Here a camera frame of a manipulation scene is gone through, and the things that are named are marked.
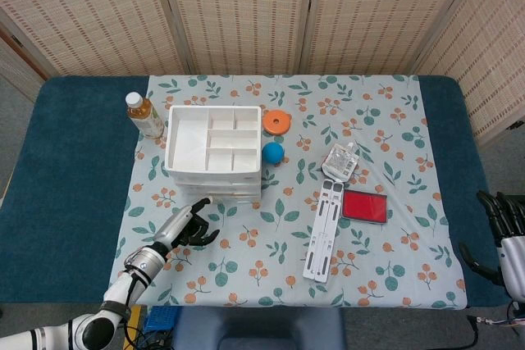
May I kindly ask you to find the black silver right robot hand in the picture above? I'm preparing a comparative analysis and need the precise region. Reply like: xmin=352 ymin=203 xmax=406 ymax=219
xmin=458 ymin=190 xmax=525 ymax=301

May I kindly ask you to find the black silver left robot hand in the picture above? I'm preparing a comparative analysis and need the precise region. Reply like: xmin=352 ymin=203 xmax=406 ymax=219
xmin=152 ymin=197 xmax=221 ymax=252

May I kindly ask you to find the blue plastic crate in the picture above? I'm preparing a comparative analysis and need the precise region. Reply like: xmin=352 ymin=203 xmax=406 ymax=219
xmin=143 ymin=305 xmax=181 ymax=333

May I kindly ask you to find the teal table cover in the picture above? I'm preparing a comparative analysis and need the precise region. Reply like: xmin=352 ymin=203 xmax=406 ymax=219
xmin=0 ymin=75 xmax=516 ymax=306

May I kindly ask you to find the floral light blue tablecloth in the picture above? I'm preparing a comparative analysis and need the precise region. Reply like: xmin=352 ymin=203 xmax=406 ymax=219
xmin=106 ymin=74 xmax=469 ymax=310

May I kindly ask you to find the amber tea bottle white cap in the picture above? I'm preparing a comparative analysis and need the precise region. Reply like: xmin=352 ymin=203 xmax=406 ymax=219
xmin=125 ymin=92 xmax=166 ymax=139

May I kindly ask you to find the blue ball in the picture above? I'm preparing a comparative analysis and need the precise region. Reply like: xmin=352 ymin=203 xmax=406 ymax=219
xmin=262 ymin=142 xmax=285 ymax=166

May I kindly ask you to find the blue grey chair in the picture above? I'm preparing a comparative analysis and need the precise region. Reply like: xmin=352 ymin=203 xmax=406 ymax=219
xmin=171 ymin=307 xmax=348 ymax=350

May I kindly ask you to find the orange round disc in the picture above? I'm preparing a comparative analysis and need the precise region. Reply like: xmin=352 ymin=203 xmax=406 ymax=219
xmin=262 ymin=108 xmax=291 ymax=136

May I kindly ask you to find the white folding laptop stand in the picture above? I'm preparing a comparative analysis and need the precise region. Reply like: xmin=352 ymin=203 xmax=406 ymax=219
xmin=302 ymin=180 xmax=345 ymax=284

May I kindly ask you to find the red ink pad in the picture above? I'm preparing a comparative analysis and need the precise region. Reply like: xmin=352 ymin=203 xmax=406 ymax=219
xmin=340 ymin=189 xmax=389 ymax=226

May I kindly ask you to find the clear plastic packet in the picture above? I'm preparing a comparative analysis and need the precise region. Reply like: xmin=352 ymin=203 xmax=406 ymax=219
xmin=321 ymin=141 xmax=361 ymax=182

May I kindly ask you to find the woven bamboo folding screen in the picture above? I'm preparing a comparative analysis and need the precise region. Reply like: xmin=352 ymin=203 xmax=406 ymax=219
xmin=0 ymin=0 xmax=525 ymax=147

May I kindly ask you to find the black cable with coloured wires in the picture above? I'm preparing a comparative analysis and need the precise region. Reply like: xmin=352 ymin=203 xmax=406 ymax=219
xmin=467 ymin=313 xmax=525 ymax=346

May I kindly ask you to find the white plastic drawer organizer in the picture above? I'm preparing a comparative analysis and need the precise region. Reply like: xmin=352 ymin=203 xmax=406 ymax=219
xmin=164 ymin=105 xmax=263 ymax=200

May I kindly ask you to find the black floor cable bundle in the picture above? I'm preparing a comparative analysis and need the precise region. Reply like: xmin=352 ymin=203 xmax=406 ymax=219
xmin=121 ymin=312 xmax=173 ymax=350

